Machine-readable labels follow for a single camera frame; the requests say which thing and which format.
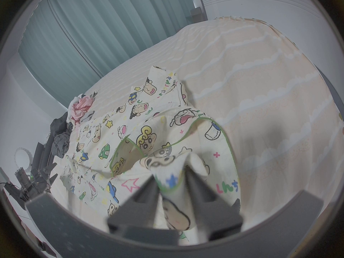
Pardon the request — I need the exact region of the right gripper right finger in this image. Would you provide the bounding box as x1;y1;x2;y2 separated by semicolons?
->
183;166;243;242

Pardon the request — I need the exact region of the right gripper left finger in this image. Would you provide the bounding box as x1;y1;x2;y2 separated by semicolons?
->
107;175;162;235

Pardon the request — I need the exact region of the white printed pyjama top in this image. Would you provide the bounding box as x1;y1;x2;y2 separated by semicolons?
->
59;66;242;248

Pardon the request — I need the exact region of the pile of clothes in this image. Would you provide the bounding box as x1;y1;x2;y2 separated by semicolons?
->
49;90;99;159

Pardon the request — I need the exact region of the black chest of drawers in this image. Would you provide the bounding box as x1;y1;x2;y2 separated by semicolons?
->
32;133;58;171

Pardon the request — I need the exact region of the round white mirror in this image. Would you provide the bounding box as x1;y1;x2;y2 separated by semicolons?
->
14;147;33;169

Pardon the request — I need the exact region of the bed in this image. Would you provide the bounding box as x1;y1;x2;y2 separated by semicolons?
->
50;0;344;245

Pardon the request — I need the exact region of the blue-green curtain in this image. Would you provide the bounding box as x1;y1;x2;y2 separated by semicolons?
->
17;0;200;109

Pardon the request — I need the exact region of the grey bedside table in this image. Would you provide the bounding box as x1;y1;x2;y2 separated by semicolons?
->
189;6;208;24

